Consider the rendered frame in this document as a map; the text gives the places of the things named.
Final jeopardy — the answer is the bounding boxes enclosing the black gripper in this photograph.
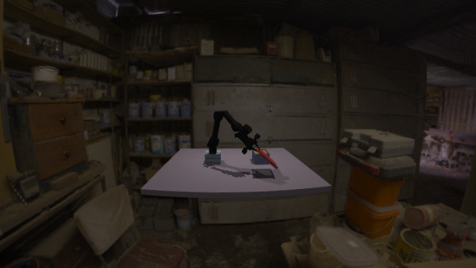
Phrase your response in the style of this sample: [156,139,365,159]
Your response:
[242,133,261,154]

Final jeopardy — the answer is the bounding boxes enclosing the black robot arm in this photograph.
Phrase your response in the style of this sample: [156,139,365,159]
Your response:
[206,110,254,154]

